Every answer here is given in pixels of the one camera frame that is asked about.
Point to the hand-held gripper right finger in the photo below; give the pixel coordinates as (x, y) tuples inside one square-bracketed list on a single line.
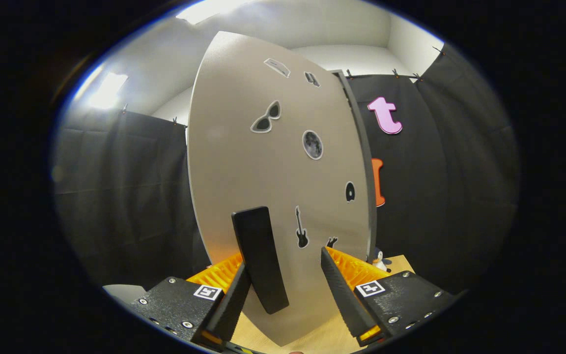
[(342, 295)]

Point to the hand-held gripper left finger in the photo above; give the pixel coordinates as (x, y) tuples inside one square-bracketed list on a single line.
[(234, 307)]

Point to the grey shoe cabinet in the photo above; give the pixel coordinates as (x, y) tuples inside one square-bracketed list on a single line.
[(371, 196)]

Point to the beige shoe cabinet door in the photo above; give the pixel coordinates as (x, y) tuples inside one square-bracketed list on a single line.
[(243, 162)]

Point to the small penguin figurine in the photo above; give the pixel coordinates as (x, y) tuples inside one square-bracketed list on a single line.
[(379, 259)]

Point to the black backdrop cloth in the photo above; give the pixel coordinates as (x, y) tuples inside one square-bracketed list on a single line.
[(126, 196)]

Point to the narrow ceiling light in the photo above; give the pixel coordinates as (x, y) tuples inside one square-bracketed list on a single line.
[(107, 91)]

